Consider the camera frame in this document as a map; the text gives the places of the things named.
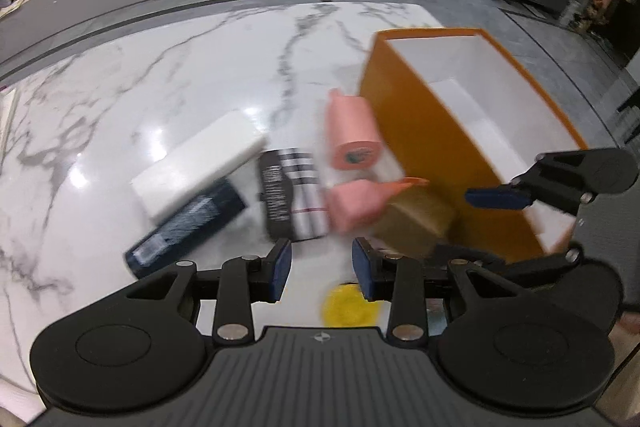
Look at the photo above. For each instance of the yellow round object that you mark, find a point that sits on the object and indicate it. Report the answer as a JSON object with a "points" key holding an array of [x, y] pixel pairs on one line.
{"points": [[345, 307]]}

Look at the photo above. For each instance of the gold square box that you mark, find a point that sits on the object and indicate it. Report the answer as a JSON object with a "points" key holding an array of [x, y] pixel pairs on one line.
{"points": [[415, 219]]}

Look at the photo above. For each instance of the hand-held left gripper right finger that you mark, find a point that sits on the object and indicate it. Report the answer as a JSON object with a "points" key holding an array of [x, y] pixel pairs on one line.
{"points": [[362, 269]]}

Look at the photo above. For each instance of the white rectangular box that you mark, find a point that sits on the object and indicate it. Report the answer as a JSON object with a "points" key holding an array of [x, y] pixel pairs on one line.
{"points": [[200, 162]]}

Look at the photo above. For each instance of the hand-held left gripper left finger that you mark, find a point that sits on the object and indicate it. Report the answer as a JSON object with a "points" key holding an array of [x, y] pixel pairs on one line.
{"points": [[281, 269]]}

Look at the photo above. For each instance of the orange box with white inside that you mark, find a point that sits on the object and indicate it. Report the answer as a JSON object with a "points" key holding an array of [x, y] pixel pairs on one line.
{"points": [[400, 107]]}

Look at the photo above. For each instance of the pink cylinder bottle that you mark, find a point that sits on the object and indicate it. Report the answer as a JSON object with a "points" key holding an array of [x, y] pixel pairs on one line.
{"points": [[350, 127]]}

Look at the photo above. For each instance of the pink bottle with orange pump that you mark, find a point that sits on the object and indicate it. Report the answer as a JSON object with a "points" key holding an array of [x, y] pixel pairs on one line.
{"points": [[355, 204]]}

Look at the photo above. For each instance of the plaid striped box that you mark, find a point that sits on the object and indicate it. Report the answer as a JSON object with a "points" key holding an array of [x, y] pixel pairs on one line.
{"points": [[300, 192]]}

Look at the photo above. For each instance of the dark blue bottle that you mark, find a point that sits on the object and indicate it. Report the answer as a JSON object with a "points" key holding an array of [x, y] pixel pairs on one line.
{"points": [[190, 222]]}

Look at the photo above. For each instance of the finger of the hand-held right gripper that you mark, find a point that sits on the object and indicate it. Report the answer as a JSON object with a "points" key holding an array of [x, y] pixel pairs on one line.
{"points": [[495, 198], [480, 257]]}

